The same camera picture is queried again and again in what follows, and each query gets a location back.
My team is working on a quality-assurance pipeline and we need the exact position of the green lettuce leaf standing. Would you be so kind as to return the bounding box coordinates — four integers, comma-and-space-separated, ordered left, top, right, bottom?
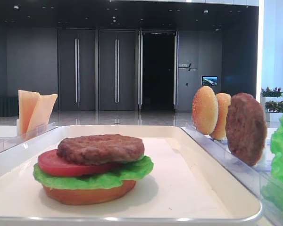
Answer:
261, 115, 283, 211

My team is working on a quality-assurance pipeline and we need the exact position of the red tomato slice on stack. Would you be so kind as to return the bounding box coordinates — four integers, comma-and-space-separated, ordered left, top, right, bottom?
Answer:
37, 149, 121, 177

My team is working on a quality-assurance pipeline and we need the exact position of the lower flower planter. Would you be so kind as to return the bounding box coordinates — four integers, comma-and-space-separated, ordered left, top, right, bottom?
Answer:
266, 101, 283, 122

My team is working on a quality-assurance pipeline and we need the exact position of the green lettuce leaf on stack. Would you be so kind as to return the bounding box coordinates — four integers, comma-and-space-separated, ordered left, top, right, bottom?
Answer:
33, 155, 154, 190

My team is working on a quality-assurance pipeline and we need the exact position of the wall mounted display screen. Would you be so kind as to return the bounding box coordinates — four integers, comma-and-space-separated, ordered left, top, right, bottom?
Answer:
202, 76, 218, 86

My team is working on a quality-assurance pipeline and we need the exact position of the plain bun half standing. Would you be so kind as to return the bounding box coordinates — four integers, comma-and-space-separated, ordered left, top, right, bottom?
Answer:
210, 93, 231, 140

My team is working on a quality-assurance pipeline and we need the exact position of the clear left long rail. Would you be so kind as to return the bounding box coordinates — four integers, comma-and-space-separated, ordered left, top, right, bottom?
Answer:
0, 122, 57, 153

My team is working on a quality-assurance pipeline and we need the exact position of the orange cheese slice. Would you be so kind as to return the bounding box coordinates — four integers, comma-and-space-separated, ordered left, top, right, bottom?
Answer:
18, 90, 40, 135
27, 94, 58, 132

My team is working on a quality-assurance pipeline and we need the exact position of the sesame bun half standing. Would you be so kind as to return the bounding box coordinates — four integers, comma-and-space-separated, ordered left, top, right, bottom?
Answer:
192, 86, 218, 135

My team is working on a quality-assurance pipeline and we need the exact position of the white rectangular serving tray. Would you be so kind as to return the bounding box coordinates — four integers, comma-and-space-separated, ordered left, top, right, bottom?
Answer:
0, 125, 263, 226

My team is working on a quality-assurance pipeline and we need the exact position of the flower planter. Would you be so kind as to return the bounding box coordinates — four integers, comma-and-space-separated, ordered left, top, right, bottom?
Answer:
266, 101, 283, 122
261, 87, 283, 111

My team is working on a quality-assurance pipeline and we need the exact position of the orange cheese slice front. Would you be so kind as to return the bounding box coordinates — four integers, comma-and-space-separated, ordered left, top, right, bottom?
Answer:
27, 94, 58, 132

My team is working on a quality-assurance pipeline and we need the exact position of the bottom bun on tray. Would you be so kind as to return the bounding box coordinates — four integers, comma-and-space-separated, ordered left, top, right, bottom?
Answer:
42, 180, 137, 205

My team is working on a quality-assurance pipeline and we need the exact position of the upper flower planter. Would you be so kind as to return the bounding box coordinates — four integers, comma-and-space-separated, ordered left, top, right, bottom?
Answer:
261, 87, 283, 111

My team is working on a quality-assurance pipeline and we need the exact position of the orange cheese slice rear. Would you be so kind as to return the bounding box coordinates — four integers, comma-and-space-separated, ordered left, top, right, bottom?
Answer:
18, 90, 40, 135

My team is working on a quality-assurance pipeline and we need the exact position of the brown meat patty standing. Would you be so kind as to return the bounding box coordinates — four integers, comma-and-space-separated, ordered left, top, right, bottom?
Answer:
225, 93, 267, 166

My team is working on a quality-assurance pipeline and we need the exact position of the brown meat patty on stack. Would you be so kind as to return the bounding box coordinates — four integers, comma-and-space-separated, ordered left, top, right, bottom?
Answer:
57, 134, 145, 165

